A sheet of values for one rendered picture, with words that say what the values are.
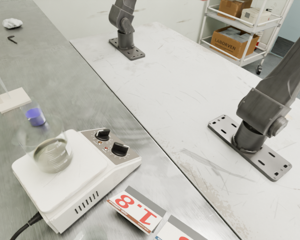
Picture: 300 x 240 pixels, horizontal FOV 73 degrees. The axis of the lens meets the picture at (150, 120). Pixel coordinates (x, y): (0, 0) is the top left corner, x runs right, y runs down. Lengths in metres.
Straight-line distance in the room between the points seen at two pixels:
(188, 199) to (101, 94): 0.40
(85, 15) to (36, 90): 1.25
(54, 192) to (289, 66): 0.44
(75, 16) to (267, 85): 1.63
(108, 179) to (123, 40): 0.60
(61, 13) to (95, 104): 1.29
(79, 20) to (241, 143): 1.63
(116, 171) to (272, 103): 0.31
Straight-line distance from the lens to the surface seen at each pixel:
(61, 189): 0.36
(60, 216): 0.37
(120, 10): 0.80
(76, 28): 1.89
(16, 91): 0.73
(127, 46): 0.86
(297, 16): 3.22
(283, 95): 0.43
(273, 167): 0.53
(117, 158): 0.40
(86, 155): 0.38
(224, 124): 0.57
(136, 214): 0.38
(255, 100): 0.43
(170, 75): 0.73
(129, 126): 0.53
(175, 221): 0.41
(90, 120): 0.56
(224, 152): 0.52
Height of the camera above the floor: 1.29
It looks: 45 degrees down
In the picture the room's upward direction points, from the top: 3 degrees clockwise
